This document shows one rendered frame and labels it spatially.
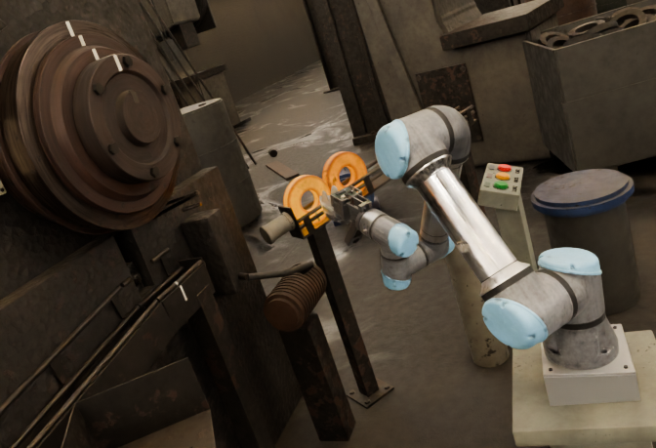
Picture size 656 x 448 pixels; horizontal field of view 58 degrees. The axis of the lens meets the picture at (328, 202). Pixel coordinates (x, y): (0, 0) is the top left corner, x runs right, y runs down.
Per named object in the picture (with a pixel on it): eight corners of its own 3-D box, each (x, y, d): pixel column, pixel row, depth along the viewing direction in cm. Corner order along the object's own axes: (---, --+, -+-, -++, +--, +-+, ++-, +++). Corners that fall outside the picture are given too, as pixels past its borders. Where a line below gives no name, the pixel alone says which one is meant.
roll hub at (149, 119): (107, 203, 124) (50, 72, 116) (181, 160, 148) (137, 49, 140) (128, 199, 121) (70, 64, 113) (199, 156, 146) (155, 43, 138)
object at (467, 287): (471, 369, 196) (431, 226, 181) (474, 347, 206) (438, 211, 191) (508, 367, 191) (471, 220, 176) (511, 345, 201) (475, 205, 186)
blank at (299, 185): (274, 189, 176) (279, 190, 173) (314, 165, 183) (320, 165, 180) (295, 234, 181) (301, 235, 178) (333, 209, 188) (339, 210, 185)
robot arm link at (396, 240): (398, 266, 147) (397, 238, 142) (369, 248, 155) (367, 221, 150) (422, 253, 151) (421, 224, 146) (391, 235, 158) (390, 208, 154)
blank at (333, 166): (313, 165, 182) (319, 166, 180) (350, 142, 189) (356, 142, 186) (333, 209, 188) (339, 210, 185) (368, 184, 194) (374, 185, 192)
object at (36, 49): (59, 271, 122) (-51, 45, 109) (183, 188, 163) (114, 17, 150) (82, 267, 120) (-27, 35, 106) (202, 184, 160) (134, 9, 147)
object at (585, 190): (553, 325, 204) (527, 211, 192) (553, 279, 232) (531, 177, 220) (658, 317, 191) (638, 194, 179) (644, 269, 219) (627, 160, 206)
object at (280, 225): (265, 243, 177) (256, 225, 175) (288, 227, 181) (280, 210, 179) (274, 246, 172) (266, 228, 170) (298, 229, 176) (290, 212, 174)
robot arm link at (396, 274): (427, 278, 159) (427, 245, 153) (394, 297, 154) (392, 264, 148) (407, 264, 165) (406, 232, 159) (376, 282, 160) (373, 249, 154)
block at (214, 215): (206, 299, 170) (175, 223, 163) (220, 285, 177) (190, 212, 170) (237, 295, 166) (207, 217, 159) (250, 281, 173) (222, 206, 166)
